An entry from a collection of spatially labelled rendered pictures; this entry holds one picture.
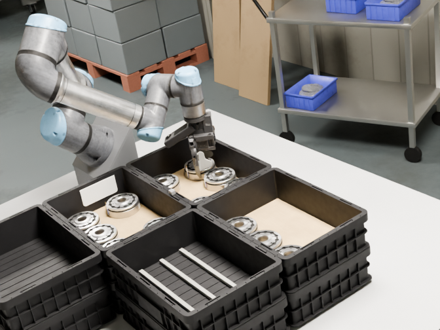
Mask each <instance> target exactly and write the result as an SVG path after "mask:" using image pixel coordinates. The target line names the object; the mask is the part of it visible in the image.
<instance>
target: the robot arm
mask: <svg viewBox="0 0 440 330"><path fill-rule="evenodd" d="M66 29H67V24H66V23H65V22H64V21H62V20H61V19H59V18H56V17H53V16H50V15H46V14H32V15H31V16H29V18H28V20H27V23H26V27H25V30H24V34H23V37H22V40H21V43H20V47H19V50H18V54H17V56H16V60H15V69H16V74H17V76H18V78H19V80H20V82H21V83H22V84H23V85H24V86H25V88H26V89H27V90H28V91H29V92H31V93H32V94H33V95H34V96H36V97H37V98H39V99H40V100H43V101H46V102H48V103H53V105H52V107H50V108H48V109H47V110H46V111H45V114H44V115H43V116H42V119H41V123H40V131H41V135H42V137H43V138H44V139H45V140H46V141H48V142H50V143H51V144H53V145H55V146H58V147H61V148H62V149H65V150H67V151H69V152H71V153H74V154H76V155H77V156H78V157H79V158H80V159H81V160H82V161H83V162H84V163H85V164H86V165H88V166H90V167H93V168H94V167H98V166H100V165H101V164H103V163H104V162H105V161H106V160H107V158H108V157H109V155H110V154H111V151H112V149H113V145H114V134H113V131H112V130H111V129H110V128H108V127H106V126H102V125H95V124H89V123H87V122H85V121H84V119H85V116H86V113H90V114H92V115H95V116H98V117H101V118H103V119H107V120H110V121H112V122H115V123H118V124H121V125H124V126H127V127H129V128H133V129H135V130H137V137H138V138H139V139H141V140H143V141H146V142H151V143H154V142H158V141H159V140H160V138H161V135H162V131H163V129H164V123H165V120H166V114H167V111H168V106H169V103H170V98H179V100H180V104H181V110H182V114H183V118H184V121H185V122H186V124H184V125H183V126H181V127H180V128H178V129H177V130H175V131H174V132H172V133H171V134H169V135H167V136H166V137H165V140H164V144H165V146H166V147H167V148H170V147H172V146H173V145H175V144H176V143H178V142H179V141H181V140H182V139H184V138H185V137H187V136H188V137H189V147H190V150H191V154H192V161H193V164H194V169H195V172H196V174H197V176H198V177H199V178H202V176H201V171H202V170H205V169H207V168H210V167H212V165H213V163H212V161H211V160H208V159H207V158H209V157H211V156H213V153H212V151H210V150H215V144H216V136H215V127H214V126H213V124H212V121H211V111H206V107H205V103H204V96H203V92H202V85H201V82H202V81H201V78H200V75H199V72H198V69H197V68H196V67H194V66H187V67H180V68H179V69H177V70H176V71H175V74H161V73H151V74H147V75H145V76H144V77H143V78H142V81H141V91H142V94H143V95H144V96H145V97H146V98H145V103H144V106H143V107H142V106H140V105H138V104H135V103H132V102H130V101H127V100H124V99H121V98H118V97H116V96H113V95H110V94H108V93H105V92H102V91H100V90H96V89H95V88H93V85H94V80H93V78H92V77H91V76H90V75H89V74H88V73H86V72H85V71H83V70H81V69H77V68H74V66H73V64H72V62H71V60H70V59H69V56H68V55H67V53H68V45H67V42H66V40H65V33H66V32H67V30H66ZM208 150H209V151H208Z"/></svg>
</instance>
